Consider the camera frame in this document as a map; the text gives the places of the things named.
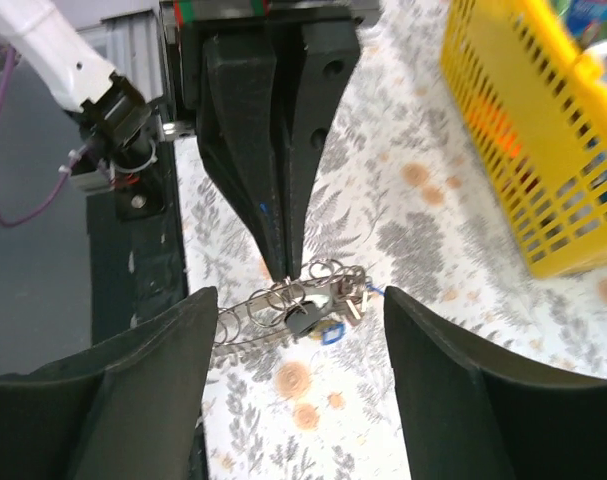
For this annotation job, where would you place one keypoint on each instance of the floral patterned mat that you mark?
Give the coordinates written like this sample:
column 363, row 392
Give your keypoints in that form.
column 403, row 192

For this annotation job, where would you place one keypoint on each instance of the yellow plastic basket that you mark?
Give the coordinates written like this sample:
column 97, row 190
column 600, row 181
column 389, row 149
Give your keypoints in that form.
column 536, row 108

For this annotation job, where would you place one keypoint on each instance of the blue key tag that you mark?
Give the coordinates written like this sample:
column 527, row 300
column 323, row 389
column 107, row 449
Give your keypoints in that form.
column 332, row 333

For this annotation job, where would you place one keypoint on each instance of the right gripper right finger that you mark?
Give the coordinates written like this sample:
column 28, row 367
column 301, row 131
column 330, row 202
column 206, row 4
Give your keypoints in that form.
column 471, row 409

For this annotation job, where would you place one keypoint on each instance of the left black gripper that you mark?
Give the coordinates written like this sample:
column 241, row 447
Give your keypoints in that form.
column 239, row 73

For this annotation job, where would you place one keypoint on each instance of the silver key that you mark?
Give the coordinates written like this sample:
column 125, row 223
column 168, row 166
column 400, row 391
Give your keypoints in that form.
column 353, row 307

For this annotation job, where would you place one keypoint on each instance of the metal ring disc with keyrings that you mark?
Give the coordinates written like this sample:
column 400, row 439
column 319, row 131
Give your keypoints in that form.
column 259, row 321

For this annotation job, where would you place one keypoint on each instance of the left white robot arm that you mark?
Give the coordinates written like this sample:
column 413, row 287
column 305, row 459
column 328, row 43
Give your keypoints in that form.
column 112, row 98

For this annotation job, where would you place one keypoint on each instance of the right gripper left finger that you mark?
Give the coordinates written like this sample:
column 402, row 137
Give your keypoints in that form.
column 126, row 408

